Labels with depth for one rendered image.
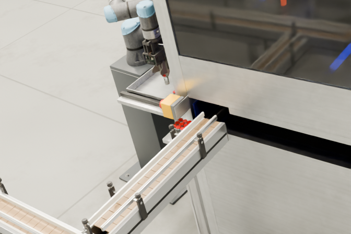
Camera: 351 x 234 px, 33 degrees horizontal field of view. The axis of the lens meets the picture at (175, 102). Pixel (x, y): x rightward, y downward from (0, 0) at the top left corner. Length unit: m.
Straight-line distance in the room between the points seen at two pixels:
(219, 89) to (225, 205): 0.65
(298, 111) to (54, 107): 2.85
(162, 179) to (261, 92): 0.47
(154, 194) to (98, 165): 1.81
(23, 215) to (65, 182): 1.65
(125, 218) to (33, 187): 1.93
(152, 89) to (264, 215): 0.77
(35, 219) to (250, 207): 0.93
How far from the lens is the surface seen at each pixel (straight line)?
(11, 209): 2.27
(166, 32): 2.26
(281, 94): 2.08
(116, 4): 2.58
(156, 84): 2.78
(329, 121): 2.05
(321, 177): 2.24
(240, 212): 2.66
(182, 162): 2.19
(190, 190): 2.36
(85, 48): 5.37
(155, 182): 2.14
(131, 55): 3.16
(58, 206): 3.69
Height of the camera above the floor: 2.29
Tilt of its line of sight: 33 degrees down
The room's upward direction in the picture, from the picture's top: 14 degrees counter-clockwise
